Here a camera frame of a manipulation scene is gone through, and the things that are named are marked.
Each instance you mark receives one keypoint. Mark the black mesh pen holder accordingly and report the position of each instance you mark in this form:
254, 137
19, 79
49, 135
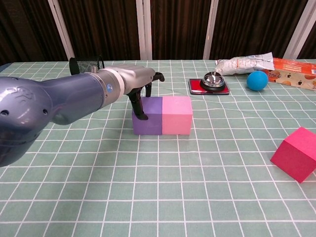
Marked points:
84, 65

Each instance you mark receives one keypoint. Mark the red flat case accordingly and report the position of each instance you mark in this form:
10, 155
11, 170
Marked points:
195, 89

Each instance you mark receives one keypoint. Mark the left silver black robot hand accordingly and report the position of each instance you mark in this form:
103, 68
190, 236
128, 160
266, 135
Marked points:
135, 77

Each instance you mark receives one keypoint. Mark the silver call bell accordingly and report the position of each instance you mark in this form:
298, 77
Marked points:
212, 80

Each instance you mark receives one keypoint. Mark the green checked tablecloth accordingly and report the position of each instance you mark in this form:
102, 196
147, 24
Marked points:
158, 185

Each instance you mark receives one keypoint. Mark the magenta foam cube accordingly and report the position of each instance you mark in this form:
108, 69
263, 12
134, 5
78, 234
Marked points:
296, 155

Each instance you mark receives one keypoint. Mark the orange cardboard box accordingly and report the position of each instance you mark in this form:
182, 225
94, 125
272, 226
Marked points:
293, 71

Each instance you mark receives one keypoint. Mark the blue ball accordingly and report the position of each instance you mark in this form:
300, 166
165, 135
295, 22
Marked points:
257, 81

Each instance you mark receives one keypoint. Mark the white snack bag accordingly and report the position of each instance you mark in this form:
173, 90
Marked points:
242, 65

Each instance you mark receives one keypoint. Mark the purple foam cube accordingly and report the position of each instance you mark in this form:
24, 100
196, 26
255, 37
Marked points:
150, 123

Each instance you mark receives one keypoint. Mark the light pink foam cube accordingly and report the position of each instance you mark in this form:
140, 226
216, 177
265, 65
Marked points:
176, 116

